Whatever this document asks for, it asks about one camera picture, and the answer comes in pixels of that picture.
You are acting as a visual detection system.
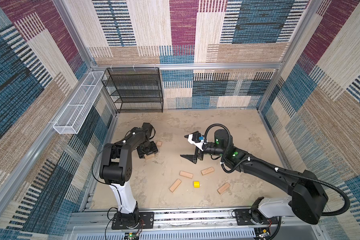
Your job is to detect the natural wood rectangular block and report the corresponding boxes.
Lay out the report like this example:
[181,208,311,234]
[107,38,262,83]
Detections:
[145,154,156,160]

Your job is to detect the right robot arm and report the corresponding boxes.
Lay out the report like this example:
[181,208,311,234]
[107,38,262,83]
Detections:
[182,129,329,225]

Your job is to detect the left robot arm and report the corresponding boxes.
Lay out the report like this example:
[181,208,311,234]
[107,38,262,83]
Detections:
[99,123,158,228]

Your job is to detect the flat wood plank block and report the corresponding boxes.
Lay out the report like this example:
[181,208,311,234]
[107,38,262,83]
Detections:
[179,171,194,179]

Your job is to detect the wood block centre right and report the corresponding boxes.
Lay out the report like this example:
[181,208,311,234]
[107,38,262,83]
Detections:
[201,167,215,176]

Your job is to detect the wood block front left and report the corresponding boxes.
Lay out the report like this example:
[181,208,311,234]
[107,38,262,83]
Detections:
[169,179,182,193]

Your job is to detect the wood block front right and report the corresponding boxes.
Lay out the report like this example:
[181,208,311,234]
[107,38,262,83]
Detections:
[217,183,231,195]

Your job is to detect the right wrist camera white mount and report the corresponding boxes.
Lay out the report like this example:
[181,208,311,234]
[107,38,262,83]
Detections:
[187,133,206,151]

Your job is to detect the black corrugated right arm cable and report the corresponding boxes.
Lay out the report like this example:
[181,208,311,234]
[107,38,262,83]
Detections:
[203,123,351,240]

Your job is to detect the black wire mesh shelf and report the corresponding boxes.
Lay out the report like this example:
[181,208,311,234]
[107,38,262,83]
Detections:
[103,68,164,114]

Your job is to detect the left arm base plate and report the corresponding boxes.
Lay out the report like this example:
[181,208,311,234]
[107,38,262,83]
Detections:
[111,212,155,230]

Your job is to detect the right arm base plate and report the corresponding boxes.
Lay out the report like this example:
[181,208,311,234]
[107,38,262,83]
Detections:
[231,208,279,226]

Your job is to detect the white wire mesh basket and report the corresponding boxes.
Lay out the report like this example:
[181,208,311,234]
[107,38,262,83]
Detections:
[53,72,105,135]

